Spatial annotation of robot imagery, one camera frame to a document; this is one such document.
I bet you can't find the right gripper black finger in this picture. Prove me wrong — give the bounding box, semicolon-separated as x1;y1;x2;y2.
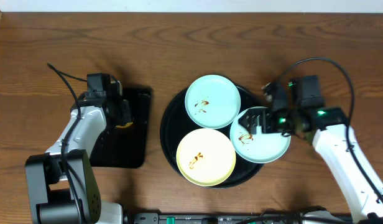
238;108;270;134
262;82;276;102

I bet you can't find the yellow green sponge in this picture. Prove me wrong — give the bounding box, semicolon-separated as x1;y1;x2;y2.
115;101;134;129

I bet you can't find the yellow plate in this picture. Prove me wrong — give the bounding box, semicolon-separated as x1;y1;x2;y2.
176;128;236;187

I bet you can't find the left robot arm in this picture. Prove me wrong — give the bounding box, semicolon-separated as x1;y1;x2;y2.
25;73;130;223

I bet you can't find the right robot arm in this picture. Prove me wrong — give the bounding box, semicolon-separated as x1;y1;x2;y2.
235;76;383;223

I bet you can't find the black rectangular water tray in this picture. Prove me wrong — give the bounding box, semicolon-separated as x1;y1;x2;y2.
90;88;152;169

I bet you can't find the mint green plate right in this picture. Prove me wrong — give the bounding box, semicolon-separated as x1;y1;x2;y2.
229;109;291;164

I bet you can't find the mint green plate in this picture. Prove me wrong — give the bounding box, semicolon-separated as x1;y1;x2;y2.
229;109;291;164
185;75;241;129

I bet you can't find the mint green plate far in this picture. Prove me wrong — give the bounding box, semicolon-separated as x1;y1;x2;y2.
185;75;241;129

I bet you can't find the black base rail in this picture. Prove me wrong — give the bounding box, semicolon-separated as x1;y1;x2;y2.
134;212;351;224

